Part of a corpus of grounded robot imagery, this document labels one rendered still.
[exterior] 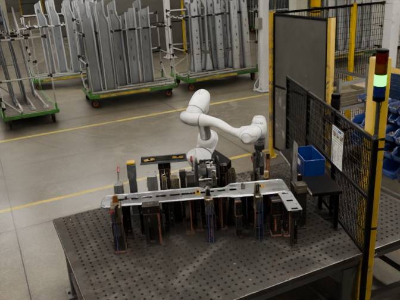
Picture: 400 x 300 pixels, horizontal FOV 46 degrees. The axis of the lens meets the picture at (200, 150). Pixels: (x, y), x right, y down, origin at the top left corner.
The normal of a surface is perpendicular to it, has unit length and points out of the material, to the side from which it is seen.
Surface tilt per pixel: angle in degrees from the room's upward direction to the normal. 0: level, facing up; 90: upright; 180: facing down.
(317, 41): 90
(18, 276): 0
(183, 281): 0
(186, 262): 0
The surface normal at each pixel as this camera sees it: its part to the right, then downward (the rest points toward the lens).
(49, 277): -0.05, -0.94
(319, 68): -0.89, 0.22
